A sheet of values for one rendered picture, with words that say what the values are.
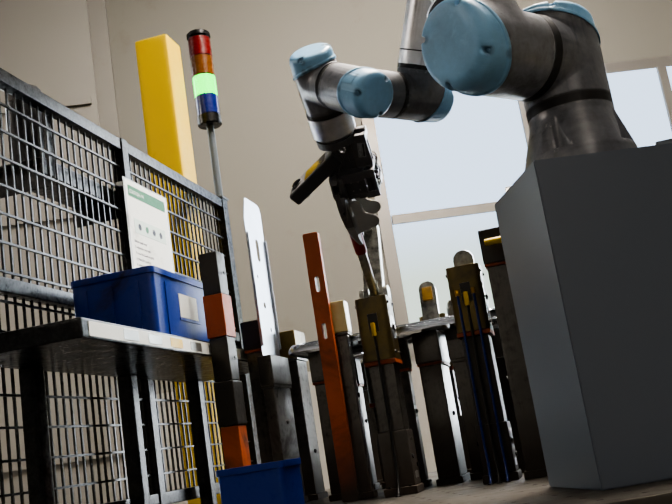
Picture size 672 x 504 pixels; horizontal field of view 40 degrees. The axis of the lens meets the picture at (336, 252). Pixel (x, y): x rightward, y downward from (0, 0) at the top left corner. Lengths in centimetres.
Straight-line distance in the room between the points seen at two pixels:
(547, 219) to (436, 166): 261
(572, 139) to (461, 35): 20
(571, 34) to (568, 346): 42
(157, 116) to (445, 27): 153
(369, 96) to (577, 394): 55
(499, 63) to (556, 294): 29
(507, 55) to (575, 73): 13
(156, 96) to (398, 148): 137
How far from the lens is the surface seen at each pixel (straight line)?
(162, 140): 261
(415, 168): 373
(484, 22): 117
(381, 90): 143
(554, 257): 115
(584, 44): 130
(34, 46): 393
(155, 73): 268
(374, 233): 179
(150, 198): 222
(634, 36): 423
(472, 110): 386
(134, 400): 188
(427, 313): 201
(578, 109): 126
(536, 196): 118
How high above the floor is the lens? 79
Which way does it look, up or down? 12 degrees up
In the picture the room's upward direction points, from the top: 9 degrees counter-clockwise
